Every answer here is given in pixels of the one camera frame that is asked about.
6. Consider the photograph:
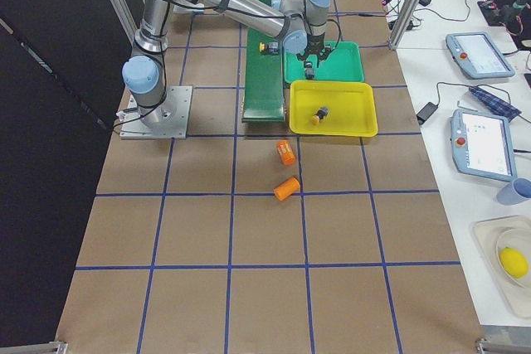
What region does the teach pendant tablet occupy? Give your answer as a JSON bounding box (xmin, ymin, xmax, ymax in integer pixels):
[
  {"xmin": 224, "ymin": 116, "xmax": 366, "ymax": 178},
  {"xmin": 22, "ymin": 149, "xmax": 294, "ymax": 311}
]
[{"xmin": 450, "ymin": 109, "xmax": 518, "ymax": 182}]

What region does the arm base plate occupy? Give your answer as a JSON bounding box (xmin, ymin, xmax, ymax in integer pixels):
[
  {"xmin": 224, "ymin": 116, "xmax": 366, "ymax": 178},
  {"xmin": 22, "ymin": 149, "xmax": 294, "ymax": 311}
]
[{"xmin": 115, "ymin": 85, "xmax": 193, "ymax": 139}]

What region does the blue cup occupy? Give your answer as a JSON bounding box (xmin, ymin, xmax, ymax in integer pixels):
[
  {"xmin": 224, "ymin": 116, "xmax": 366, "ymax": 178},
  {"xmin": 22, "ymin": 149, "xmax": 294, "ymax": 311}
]
[{"xmin": 496, "ymin": 178, "xmax": 531, "ymax": 206}]

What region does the beige tray with plate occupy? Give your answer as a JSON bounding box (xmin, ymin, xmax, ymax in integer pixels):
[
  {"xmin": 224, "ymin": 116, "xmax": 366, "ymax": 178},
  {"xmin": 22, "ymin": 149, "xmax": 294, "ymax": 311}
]
[{"xmin": 472, "ymin": 216, "xmax": 530, "ymax": 320}]

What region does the green conveyor belt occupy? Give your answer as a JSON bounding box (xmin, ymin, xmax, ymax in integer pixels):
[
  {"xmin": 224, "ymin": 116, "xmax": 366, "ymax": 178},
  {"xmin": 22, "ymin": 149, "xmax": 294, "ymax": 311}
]
[{"xmin": 241, "ymin": 0, "xmax": 287, "ymax": 125}]

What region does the plain orange cylinder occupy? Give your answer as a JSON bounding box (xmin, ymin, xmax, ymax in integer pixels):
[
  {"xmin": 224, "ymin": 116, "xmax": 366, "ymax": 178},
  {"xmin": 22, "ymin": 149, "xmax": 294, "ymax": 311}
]
[{"xmin": 273, "ymin": 177, "xmax": 300, "ymax": 201}]

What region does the green tray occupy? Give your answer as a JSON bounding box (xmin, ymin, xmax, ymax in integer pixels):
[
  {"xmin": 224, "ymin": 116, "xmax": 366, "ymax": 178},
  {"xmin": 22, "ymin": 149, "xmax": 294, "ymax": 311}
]
[{"xmin": 283, "ymin": 41, "xmax": 365, "ymax": 85}]

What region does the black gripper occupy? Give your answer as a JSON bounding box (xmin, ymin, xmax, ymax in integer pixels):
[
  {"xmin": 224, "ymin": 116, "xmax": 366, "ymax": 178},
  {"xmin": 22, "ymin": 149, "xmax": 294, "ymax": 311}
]
[{"xmin": 296, "ymin": 36, "xmax": 332, "ymax": 65}]

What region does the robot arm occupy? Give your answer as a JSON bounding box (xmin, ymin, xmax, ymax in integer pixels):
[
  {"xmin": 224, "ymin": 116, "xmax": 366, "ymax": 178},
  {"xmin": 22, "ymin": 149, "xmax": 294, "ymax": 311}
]
[{"xmin": 122, "ymin": 0, "xmax": 332, "ymax": 129}]

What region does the blue checkered cloth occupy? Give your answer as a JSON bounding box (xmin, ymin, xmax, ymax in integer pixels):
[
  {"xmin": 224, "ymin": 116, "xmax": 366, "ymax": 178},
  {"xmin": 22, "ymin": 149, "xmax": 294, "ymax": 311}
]
[{"xmin": 469, "ymin": 86, "xmax": 521, "ymax": 122}]

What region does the yellow lemon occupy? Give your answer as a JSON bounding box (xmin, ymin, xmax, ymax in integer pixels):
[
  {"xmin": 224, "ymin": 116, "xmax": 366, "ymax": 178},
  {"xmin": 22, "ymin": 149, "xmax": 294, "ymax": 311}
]
[{"xmin": 499, "ymin": 247, "xmax": 529, "ymax": 279}]

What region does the yellow push button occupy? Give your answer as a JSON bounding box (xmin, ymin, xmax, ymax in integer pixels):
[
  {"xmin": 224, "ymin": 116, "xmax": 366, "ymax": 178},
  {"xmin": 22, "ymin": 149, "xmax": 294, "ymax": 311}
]
[
  {"xmin": 259, "ymin": 41, "xmax": 280, "ymax": 56},
  {"xmin": 311, "ymin": 106, "xmax": 329, "ymax": 125}
]

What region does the yellow tray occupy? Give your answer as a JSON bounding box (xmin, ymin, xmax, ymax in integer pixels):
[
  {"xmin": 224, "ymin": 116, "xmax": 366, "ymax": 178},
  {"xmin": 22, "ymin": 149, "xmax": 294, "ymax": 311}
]
[{"xmin": 289, "ymin": 80, "xmax": 378, "ymax": 138}]

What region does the orange cylinder with 4680 print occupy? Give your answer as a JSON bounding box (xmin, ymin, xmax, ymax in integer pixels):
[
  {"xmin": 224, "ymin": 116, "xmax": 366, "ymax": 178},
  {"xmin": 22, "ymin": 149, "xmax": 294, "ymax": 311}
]
[{"xmin": 276, "ymin": 139, "xmax": 296, "ymax": 166}]

